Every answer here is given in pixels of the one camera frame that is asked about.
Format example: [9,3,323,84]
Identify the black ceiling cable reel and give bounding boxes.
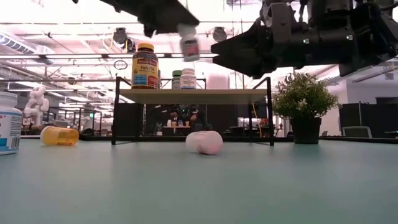
[213,26,228,44]
[113,27,128,45]

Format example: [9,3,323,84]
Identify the green potted plant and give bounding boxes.
[272,72,340,145]

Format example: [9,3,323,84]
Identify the white melatonin bottle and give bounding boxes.
[180,68,198,90]

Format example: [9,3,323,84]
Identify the yellow fish oil bottle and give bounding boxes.
[131,42,160,90]

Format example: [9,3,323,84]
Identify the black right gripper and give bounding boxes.
[211,0,355,79]

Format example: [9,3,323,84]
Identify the white bottle blue barcode label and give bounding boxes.
[0,91,24,156]

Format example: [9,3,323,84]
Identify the orange translucent pill vial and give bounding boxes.
[39,125,80,147]

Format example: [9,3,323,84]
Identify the black room partition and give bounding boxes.
[338,96,398,140]

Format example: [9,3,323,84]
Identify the green-lid clear bottle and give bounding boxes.
[171,70,183,90]

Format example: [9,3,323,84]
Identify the long ceiling light strip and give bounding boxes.
[0,53,218,60]

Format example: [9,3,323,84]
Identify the silver ribbed air duct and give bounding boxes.
[0,32,55,65]

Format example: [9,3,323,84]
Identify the gray office chair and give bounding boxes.
[341,126,373,139]

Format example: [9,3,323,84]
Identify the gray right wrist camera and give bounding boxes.
[263,2,294,42]

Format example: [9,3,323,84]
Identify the person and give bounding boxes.
[167,104,209,133]

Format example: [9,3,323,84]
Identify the small white bottle red label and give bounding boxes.
[177,23,202,63]

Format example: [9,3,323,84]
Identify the plain frosted white bottle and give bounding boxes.
[185,130,224,156]

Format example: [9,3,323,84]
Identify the wooden shelf black metal frame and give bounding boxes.
[111,75,276,147]

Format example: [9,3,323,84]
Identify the green table mat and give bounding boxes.
[0,138,398,224]

